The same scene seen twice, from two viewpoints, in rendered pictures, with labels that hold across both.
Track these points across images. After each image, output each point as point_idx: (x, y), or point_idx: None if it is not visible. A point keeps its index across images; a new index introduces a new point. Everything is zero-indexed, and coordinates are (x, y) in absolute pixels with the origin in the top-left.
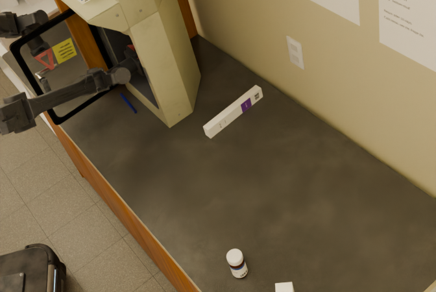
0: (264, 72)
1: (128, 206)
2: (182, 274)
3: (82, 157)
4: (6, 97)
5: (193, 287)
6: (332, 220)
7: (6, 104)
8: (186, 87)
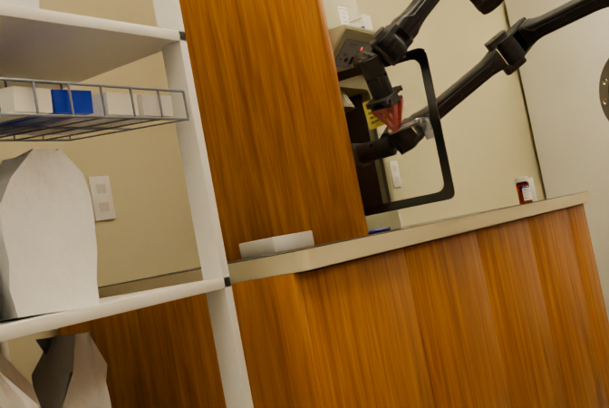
0: None
1: (517, 207)
2: (542, 303)
3: (438, 366)
4: (501, 31)
5: (548, 300)
6: (452, 217)
7: (510, 29)
8: None
